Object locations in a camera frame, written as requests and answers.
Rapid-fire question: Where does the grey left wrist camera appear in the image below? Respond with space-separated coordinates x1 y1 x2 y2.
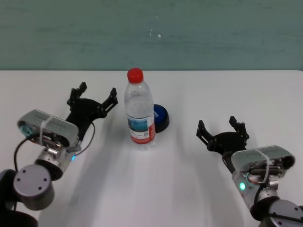
17 109 79 152

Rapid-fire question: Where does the blue push button black base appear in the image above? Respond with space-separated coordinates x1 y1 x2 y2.
153 104 170 134

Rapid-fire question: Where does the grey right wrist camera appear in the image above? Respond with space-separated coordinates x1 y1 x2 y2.
231 145 296 183

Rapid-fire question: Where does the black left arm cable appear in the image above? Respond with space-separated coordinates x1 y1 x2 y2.
13 122 96 171

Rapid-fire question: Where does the clear water bottle red cap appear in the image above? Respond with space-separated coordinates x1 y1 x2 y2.
125 68 157 152

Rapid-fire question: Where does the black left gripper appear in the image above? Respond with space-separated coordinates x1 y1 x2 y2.
65 82 118 140

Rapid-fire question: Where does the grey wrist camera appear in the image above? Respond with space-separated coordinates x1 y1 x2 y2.
17 109 79 152
231 145 296 183

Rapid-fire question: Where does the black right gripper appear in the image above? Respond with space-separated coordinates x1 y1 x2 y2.
196 116 250 172

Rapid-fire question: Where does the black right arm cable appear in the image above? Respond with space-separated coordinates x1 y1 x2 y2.
253 184 269 208

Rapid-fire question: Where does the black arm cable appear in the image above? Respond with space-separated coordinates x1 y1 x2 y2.
13 122 96 171
253 184 269 208

